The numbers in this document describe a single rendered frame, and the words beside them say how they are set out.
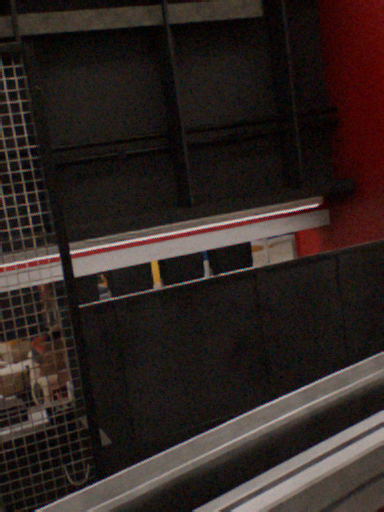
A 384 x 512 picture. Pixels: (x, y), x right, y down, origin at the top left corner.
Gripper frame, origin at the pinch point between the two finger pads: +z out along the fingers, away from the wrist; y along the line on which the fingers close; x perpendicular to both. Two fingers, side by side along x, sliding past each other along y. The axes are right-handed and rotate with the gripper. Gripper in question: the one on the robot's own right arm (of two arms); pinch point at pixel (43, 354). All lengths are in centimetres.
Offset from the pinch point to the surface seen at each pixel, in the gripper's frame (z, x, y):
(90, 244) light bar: -14, -75, -5
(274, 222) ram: -8, -72, 74
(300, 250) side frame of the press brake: 0, -48, 104
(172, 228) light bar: -11, -82, 22
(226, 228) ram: -11, -68, 54
